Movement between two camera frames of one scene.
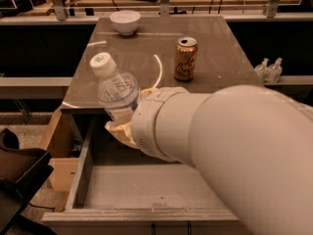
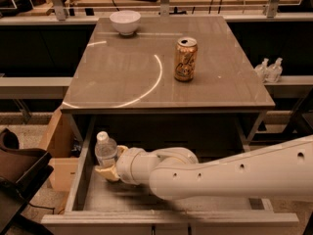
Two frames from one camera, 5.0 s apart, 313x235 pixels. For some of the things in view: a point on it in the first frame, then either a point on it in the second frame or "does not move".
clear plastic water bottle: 116,92 → 106,149
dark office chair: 22,171 does not move
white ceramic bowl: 125,21 does not move
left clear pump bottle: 260,70 does not move
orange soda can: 185,58 does not move
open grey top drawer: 119,189 does not move
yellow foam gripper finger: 148,91 → 121,149
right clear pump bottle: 274,71 does not move
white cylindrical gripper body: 146,122 → 124,167
